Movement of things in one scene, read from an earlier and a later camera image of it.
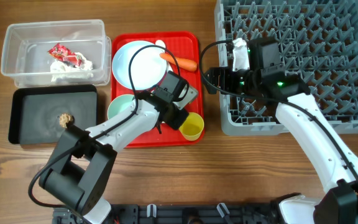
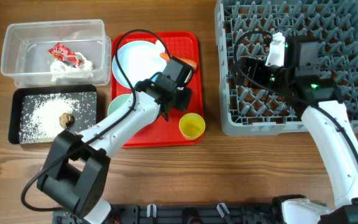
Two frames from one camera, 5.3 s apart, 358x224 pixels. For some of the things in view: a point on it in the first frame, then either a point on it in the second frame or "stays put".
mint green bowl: x=118 y=103 stays put
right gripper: x=225 y=73 -> x=257 y=66
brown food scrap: x=64 y=119 stays put
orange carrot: x=186 y=65 stays put
